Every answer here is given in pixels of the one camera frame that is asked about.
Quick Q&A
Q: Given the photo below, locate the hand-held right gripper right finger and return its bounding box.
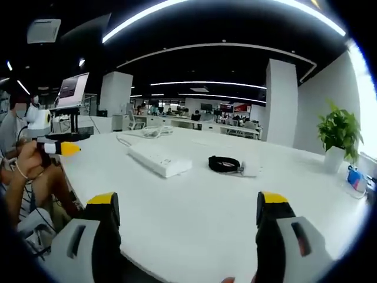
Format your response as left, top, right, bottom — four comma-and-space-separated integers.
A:
254, 190, 335, 283

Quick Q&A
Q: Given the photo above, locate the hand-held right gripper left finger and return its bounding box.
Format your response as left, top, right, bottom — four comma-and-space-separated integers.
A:
50, 191, 123, 283

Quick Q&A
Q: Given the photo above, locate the white charger block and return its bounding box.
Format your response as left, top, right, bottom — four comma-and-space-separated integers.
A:
239, 160, 262, 178

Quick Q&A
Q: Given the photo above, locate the black charger cable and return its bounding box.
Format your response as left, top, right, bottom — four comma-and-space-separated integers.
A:
208, 154, 242, 175

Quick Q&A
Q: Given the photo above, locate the white power strip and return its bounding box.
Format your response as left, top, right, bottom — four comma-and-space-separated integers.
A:
127, 142, 193, 179

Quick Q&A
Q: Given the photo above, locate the white desk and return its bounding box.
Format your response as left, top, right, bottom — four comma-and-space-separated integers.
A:
58, 126, 372, 283

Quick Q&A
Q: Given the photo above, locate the long ceiling light strip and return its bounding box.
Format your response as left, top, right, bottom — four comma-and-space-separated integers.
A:
101, 0, 348, 45

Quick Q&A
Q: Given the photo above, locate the person's left hand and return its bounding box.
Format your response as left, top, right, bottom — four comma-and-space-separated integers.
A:
14, 140, 51, 180

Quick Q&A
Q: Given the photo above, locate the black monitor stand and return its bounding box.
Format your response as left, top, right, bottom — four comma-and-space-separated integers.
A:
44, 106, 91, 142

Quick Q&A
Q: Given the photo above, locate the person's leg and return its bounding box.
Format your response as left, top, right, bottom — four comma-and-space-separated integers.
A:
28, 160, 80, 221

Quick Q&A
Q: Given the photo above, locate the computer monitor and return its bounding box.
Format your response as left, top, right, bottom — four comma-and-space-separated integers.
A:
55, 71, 90, 109

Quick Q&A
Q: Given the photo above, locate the white office chair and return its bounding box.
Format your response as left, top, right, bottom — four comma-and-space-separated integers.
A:
127, 113, 145, 131

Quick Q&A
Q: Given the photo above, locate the ceiling air conditioner unit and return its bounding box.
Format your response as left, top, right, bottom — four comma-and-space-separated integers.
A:
25, 18, 62, 45

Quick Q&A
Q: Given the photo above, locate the blue box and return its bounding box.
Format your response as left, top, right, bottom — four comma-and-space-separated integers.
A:
345, 166, 368, 192

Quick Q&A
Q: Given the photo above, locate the green potted plant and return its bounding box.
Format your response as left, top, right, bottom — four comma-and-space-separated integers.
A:
316, 99, 365, 174

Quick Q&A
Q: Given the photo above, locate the white bead bracelet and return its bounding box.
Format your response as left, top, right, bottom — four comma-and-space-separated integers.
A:
15, 160, 29, 180

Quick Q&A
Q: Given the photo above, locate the white power strip cord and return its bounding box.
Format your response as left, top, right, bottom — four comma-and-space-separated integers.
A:
115, 133, 140, 149

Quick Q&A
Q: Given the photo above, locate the thin white cable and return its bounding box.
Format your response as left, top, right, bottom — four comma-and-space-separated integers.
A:
340, 182, 368, 200

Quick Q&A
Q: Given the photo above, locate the white bundle of cables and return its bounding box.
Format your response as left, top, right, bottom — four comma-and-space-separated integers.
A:
141, 124, 175, 139

